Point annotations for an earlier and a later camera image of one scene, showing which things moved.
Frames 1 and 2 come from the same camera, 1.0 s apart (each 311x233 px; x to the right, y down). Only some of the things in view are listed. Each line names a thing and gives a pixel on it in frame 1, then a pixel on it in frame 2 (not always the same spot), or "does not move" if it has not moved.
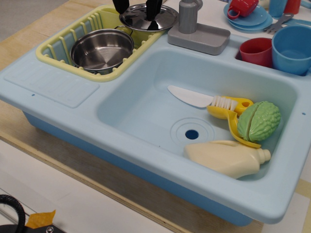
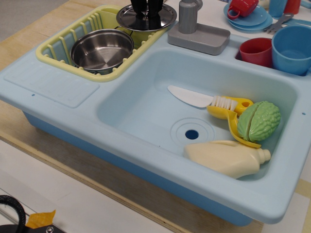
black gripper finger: [121, 6] -> [139, 6]
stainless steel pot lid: [136, 18] does not move
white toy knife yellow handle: [205, 100] does not move
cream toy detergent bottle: [228, 158] does not move
